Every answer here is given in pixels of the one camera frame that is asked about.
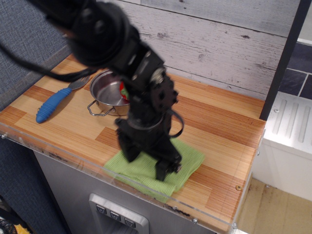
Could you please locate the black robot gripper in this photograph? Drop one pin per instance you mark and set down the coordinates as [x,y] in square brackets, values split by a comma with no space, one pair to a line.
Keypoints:
[154,140]

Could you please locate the clear acrylic edge guard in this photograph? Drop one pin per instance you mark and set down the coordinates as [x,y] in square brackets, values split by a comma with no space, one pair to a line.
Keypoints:
[196,216]

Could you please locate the red toy tomato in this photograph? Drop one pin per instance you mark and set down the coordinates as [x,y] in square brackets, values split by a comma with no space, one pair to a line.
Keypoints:
[123,91]

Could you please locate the blue handled metal fork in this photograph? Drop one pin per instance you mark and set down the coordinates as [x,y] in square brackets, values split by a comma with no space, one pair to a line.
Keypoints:
[50,105]

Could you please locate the grey toy fridge cabinet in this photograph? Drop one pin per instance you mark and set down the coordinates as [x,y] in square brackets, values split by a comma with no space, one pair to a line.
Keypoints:
[71,188]

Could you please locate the silver metal pot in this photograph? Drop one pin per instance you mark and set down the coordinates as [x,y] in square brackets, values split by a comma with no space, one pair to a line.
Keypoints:
[108,100]

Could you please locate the dark right frame post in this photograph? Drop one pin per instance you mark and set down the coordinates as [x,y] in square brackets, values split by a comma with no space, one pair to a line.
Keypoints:
[291,41]

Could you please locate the yellow object in corner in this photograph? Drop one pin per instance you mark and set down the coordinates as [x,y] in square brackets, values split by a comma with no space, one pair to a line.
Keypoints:
[21,230]

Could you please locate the silver dispenser panel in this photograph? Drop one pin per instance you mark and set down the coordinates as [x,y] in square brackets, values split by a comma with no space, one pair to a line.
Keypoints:
[111,218]

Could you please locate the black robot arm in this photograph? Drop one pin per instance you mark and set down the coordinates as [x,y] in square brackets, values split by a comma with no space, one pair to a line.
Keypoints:
[101,36]

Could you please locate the white toy sink unit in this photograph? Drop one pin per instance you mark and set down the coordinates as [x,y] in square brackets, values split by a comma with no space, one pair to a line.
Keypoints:
[284,157]

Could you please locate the green cloth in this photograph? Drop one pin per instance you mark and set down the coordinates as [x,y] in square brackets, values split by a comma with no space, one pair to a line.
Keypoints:
[141,173]

